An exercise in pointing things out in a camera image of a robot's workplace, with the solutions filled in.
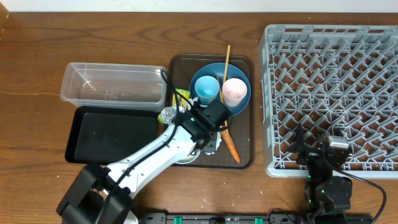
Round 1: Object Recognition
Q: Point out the orange carrot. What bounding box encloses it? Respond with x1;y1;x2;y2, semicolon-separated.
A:
221;130;241;163

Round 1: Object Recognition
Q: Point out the light blue bowl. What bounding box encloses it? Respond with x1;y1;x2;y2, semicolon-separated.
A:
176;149;201;164

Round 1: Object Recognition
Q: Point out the white napkin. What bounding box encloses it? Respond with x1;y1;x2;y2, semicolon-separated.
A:
215;132;222;149
187;97;198;110

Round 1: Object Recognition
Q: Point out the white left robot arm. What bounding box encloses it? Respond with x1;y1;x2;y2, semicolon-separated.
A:
56;100;232;223

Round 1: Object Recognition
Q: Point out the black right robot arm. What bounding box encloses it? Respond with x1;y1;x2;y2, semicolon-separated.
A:
289;124;353;223

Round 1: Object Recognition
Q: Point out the grey dishwasher rack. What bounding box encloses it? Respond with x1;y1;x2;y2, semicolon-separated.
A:
259;24;397;179

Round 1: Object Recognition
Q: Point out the wooden chopstick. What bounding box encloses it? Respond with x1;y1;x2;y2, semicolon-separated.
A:
221;45;231;88
216;76;229;134

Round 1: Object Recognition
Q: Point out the yellow green snack wrapper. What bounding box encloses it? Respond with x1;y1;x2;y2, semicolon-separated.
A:
157;88;190;124

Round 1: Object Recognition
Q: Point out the light blue cup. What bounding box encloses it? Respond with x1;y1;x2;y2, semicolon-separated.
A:
195;76;220;105

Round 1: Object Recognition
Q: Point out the pink cup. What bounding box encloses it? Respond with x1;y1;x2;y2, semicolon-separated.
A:
222;78;248;107

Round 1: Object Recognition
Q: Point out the dark blue plate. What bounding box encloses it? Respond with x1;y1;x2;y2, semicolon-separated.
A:
190;62;251;116

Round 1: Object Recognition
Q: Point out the brown serving tray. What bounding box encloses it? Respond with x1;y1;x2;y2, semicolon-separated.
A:
169;54;254;169

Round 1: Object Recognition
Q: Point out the black plastic tray bin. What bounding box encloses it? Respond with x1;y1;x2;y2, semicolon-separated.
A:
65;106;158;165

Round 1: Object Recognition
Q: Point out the clear plastic bin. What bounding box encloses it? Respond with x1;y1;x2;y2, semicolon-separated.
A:
60;62;167;112

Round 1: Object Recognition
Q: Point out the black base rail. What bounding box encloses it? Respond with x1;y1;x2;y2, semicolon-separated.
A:
139;212;373;224

